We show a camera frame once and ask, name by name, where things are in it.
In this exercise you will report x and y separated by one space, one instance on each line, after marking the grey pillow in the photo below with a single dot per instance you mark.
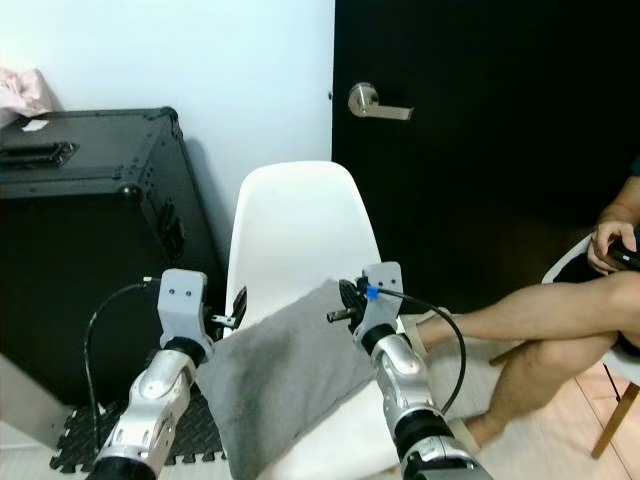
280 375

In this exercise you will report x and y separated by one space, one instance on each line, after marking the black handheld controller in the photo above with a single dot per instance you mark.
628 257

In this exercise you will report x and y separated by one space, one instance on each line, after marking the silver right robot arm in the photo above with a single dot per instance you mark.
410 385

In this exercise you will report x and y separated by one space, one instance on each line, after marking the white plastic shell chair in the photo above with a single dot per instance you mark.
295 225

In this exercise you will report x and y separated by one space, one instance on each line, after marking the person's right hand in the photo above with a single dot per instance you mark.
604 245

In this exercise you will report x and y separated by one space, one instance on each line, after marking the black flight case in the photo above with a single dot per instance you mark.
80 270

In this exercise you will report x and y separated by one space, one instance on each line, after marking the seated person in shorts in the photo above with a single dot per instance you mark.
540 310

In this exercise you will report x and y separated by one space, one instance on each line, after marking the black foam floor mat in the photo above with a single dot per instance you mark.
90 440

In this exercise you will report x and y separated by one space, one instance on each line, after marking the small white paper label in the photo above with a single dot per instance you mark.
35 125

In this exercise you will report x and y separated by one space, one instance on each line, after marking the pink crumpled cloth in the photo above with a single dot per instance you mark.
22 92

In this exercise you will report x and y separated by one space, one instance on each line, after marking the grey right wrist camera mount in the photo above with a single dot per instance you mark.
385 290

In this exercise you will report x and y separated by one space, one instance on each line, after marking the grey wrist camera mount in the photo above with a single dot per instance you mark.
182 298
385 290

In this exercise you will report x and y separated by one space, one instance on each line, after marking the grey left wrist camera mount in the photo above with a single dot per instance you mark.
182 298

